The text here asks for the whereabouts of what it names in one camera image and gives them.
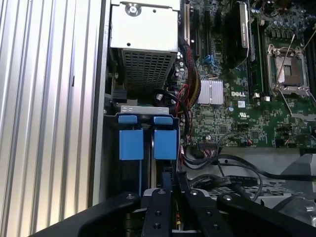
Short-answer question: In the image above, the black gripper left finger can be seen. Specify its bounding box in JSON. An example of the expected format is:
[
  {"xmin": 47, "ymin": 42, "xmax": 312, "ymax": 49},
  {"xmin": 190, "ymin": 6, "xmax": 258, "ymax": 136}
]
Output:
[{"xmin": 29, "ymin": 171, "xmax": 173, "ymax": 237}]

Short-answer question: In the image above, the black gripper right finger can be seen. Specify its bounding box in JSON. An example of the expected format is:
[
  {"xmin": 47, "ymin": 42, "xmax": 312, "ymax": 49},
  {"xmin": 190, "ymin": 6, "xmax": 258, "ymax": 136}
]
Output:
[{"xmin": 176, "ymin": 171, "xmax": 316, "ymax": 237}]

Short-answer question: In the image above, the black printed disk wire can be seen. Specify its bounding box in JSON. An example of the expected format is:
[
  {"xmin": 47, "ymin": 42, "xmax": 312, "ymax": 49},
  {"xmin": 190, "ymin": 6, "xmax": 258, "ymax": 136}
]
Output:
[{"xmin": 186, "ymin": 174, "xmax": 259, "ymax": 191}]

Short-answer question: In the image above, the hard disk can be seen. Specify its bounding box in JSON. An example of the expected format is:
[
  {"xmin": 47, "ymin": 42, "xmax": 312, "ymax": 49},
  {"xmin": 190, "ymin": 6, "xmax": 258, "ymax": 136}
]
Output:
[{"xmin": 148, "ymin": 115, "xmax": 178, "ymax": 191}]

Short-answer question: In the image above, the black round disk wire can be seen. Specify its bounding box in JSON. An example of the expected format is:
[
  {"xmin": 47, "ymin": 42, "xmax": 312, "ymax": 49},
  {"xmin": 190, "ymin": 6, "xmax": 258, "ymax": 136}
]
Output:
[{"xmin": 184, "ymin": 153, "xmax": 316, "ymax": 181}]

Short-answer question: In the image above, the installed blue disk carrier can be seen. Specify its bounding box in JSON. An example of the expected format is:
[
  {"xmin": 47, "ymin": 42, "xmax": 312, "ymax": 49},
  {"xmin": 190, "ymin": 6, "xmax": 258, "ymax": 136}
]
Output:
[{"xmin": 118, "ymin": 115, "xmax": 145, "ymax": 196}]

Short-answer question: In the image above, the dark plastic disk bay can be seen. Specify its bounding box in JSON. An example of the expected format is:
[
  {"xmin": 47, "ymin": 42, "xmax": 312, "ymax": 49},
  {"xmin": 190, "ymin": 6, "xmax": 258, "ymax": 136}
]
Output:
[{"xmin": 103, "ymin": 113, "xmax": 181, "ymax": 198}]

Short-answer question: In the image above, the black RAM slot bank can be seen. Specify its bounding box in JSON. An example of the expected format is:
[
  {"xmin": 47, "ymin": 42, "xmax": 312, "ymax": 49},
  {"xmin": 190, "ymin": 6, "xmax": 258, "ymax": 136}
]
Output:
[
  {"xmin": 248, "ymin": 17, "xmax": 270, "ymax": 97},
  {"xmin": 306, "ymin": 32, "xmax": 316, "ymax": 84}
]

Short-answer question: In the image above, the black expansion slot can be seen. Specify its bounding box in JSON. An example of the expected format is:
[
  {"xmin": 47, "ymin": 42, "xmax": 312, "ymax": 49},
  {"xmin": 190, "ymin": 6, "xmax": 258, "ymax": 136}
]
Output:
[
  {"xmin": 192, "ymin": 7, "xmax": 201, "ymax": 58},
  {"xmin": 203, "ymin": 9, "xmax": 212, "ymax": 56}
]

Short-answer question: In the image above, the beige expansion slot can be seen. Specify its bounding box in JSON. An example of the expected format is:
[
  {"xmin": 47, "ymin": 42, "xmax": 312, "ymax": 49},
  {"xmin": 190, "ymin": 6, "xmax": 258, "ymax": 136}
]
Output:
[{"xmin": 184, "ymin": 0, "xmax": 191, "ymax": 46}]

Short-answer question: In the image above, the gray perforated metal drive cage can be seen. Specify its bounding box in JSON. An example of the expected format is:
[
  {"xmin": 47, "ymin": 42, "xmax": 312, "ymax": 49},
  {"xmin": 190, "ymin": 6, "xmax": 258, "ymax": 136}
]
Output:
[{"xmin": 177, "ymin": 148, "xmax": 316, "ymax": 223}]

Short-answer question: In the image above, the green motherboard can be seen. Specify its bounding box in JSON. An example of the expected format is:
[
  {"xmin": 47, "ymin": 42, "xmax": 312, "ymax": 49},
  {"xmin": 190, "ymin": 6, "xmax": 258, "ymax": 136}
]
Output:
[{"xmin": 172, "ymin": 0, "xmax": 316, "ymax": 149}]

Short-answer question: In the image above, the black open PC case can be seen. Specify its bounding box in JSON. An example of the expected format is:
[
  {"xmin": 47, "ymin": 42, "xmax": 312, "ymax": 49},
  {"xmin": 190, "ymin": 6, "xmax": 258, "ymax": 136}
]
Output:
[{"xmin": 87, "ymin": 0, "xmax": 316, "ymax": 223}]

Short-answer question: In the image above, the silver finned chipset heatsink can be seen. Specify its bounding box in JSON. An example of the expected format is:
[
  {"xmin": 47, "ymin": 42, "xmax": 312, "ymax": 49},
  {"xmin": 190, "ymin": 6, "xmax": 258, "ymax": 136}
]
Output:
[{"xmin": 197, "ymin": 79, "xmax": 224, "ymax": 105}]

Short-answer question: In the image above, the CPU socket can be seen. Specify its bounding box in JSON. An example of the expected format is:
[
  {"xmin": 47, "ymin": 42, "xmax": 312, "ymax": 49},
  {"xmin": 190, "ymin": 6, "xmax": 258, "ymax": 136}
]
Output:
[{"xmin": 266, "ymin": 44, "xmax": 311, "ymax": 93}]

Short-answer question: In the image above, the black graphics card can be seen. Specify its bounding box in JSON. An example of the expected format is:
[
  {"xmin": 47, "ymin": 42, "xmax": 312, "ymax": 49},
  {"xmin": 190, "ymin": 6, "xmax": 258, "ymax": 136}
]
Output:
[{"xmin": 223, "ymin": 1, "xmax": 250, "ymax": 70}]

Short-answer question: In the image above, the silver power supply unit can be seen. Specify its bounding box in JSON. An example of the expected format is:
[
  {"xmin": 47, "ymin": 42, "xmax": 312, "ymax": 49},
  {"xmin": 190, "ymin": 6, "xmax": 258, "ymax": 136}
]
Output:
[{"xmin": 110, "ymin": 0, "xmax": 181, "ymax": 89}]

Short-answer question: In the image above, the silver metal bay bracket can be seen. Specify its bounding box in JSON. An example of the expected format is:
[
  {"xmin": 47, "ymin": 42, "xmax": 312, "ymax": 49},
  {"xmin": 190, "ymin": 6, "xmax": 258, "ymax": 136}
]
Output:
[{"xmin": 120, "ymin": 105, "xmax": 170, "ymax": 115}]

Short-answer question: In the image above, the red yellow power wire bundle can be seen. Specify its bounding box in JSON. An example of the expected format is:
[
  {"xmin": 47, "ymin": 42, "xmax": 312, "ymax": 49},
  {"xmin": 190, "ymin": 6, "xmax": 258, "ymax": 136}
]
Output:
[{"xmin": 176, "ymin": 43, "xmax": 202, "ymax": 149}]

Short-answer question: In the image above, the metal socket cover frame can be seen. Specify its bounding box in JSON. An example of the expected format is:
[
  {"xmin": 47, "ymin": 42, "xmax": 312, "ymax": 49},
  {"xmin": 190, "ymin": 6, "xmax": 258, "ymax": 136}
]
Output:
[{"xmin": 277, "ymin": 85, "xmax": 316, "ymax": 119}]

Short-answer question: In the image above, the thin wire locking lever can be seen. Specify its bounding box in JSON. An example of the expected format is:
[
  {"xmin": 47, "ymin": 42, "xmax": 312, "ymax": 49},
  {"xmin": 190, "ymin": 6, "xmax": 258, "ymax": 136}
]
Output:
[
  {"xmin": 299, "ymin": 31, "xmax": 316, "ymax": 54},
  {"xmin": 275, "ymin": 34, "xmax": 296, "ymax": 83}
]

